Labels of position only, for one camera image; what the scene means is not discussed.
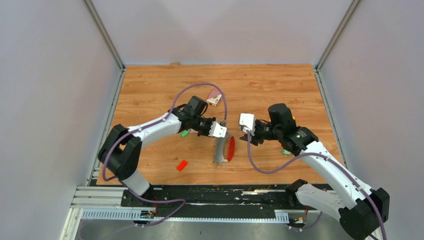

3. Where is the green tag key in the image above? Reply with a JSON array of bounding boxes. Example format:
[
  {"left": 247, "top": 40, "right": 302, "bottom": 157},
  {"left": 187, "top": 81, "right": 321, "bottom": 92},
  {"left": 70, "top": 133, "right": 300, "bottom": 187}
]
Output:
[{"left": 180, "top": 129, "right": 197, "bottom": 138}]

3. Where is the metal key organizer red handle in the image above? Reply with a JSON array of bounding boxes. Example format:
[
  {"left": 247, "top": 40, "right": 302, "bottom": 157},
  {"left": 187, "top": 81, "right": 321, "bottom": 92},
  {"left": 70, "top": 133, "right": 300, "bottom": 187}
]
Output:
[{"left": 213, "top": 133, "right": 236, "bottom": 165}]

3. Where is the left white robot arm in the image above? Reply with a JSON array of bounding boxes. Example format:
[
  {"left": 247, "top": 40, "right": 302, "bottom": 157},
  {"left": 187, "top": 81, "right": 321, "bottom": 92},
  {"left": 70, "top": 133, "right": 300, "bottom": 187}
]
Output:
[{"left": 97, "top": 96, "right": 226, "bottom": 207}]

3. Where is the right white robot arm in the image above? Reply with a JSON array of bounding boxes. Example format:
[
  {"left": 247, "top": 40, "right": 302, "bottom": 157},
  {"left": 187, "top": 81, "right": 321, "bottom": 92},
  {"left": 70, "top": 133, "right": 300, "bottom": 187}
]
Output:
[{"left": 239, "top": 103, "right": 390, "bottom": 240}]

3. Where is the small green toy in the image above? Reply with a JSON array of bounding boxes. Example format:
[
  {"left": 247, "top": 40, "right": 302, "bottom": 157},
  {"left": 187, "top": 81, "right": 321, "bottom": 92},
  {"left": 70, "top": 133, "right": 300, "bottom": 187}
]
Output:
[{"left": 279, "top": 149, "right": 293, "bottom": 156}]

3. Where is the playing card box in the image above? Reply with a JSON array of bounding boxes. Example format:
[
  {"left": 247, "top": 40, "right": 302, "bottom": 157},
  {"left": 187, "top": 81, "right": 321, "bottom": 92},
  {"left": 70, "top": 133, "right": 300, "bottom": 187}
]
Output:
[{"left": 206, "top": 89, "right": 223, "bottom": 107}]

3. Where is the small orange block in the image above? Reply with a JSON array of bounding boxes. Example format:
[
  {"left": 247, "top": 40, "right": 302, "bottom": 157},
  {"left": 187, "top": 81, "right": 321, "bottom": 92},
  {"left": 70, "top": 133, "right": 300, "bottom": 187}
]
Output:
[{"left": 176, "top": 159, "right": 188, "bottom": 172}]

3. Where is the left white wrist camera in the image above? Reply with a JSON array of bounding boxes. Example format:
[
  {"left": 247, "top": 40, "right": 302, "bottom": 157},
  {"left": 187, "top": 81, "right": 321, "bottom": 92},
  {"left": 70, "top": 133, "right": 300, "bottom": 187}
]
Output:
[{"left": 209, "top": 121, "right": 227, "bottom": 138}]

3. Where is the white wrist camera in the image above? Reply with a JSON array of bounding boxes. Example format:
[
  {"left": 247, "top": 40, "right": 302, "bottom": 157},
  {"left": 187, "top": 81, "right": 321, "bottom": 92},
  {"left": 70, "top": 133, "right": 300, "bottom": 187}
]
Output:
[
  {"left": 238, "top": 113, "right": 256, "bottom": 136},
  {"left": 209, "top": 121, "right": 227, "bottom": 138}
]

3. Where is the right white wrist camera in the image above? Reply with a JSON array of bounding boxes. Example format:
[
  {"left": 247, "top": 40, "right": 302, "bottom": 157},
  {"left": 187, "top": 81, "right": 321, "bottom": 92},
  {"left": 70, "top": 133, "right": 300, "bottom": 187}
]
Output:
[{"left": 238, "top": 113, "right": 256, "bottom": 136}]

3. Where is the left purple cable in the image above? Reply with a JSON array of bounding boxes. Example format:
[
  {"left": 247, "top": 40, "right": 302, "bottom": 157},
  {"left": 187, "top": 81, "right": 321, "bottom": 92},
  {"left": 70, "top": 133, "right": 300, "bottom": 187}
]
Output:
[{"left": 101, "top": 82, "right": 228, "bottom": 182}]

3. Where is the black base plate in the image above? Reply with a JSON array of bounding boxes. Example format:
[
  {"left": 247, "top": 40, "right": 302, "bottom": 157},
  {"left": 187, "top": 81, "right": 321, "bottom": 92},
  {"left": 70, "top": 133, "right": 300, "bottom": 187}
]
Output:
[{"left": 120, "top": 184, "right": 316, "bottom": 215}]

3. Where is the white slotted cable duct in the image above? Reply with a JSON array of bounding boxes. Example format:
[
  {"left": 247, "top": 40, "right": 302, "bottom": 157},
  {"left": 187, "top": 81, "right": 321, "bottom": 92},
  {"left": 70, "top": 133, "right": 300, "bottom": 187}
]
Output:
[{"left": 81, "top": 205, "right": 289, "bottom": 224}]

